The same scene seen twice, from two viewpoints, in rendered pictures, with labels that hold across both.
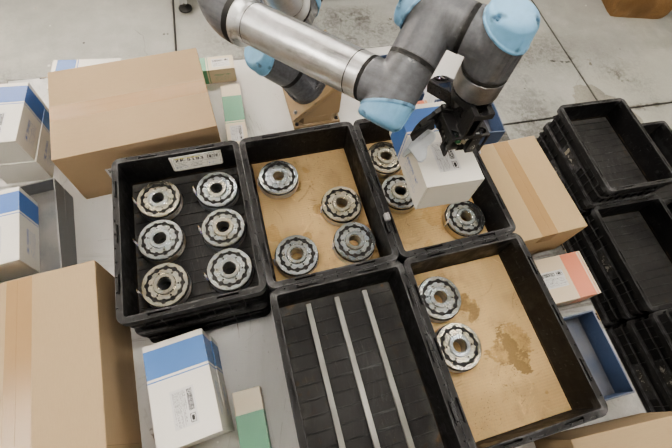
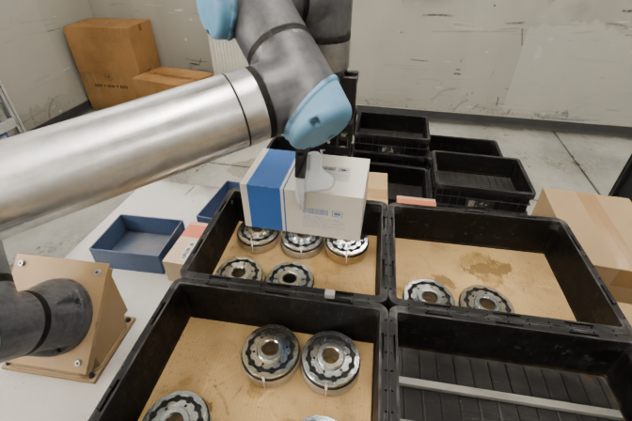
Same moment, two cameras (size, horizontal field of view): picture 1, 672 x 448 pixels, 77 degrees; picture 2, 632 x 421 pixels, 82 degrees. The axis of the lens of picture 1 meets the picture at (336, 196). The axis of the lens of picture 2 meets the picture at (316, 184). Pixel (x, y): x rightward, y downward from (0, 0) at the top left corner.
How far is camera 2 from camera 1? 0.49 m
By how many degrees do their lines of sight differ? 44
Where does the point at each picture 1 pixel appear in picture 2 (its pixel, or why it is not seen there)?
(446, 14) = not seen: outside the picture
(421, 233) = (344, 286)
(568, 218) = (376, 179)
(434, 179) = (355, 189)
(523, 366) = (504, 268)
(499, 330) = (466, 270)
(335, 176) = (222, 344)
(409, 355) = (488, 364)
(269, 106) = (23, 406)
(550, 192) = not seen: hidden behind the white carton
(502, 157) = not seen: hidden behind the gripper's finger
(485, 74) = (343, 22)
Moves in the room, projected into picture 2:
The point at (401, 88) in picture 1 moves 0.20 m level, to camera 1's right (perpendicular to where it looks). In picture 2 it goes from (321, 62) to (398, 26)
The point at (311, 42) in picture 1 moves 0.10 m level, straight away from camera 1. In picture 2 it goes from (148, 110) to (67, 92)
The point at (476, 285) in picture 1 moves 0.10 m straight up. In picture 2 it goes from (417, 266) to (424, 234)
